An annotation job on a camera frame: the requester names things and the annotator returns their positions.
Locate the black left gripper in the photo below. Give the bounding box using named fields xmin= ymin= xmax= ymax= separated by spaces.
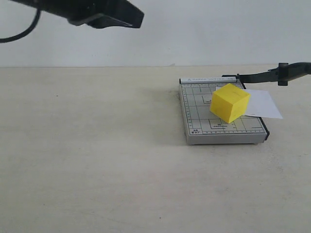
xmin=14 ymin=0 xmax=144 ymax=29

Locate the yellow foam cube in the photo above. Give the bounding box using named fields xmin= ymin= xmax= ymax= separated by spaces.
xmin=210 ymin=83 xmax=251 ymax=123

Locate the white paper sheet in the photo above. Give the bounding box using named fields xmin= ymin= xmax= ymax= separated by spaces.
xmin=215 ymin=87 xmax=283 ymax=120

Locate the black cutter blade handle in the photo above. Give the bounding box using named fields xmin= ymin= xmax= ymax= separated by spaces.
xmin=222 ymin=62 xmax=311 ymax=86

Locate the grey paper cutter base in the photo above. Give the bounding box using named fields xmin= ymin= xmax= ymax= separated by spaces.
xmin=179 ymin=76 xmax=270 ymax=145

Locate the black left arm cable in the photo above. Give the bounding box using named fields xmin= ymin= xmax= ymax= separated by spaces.
xmin=0 ymin=8 xmax=42 ymax=44

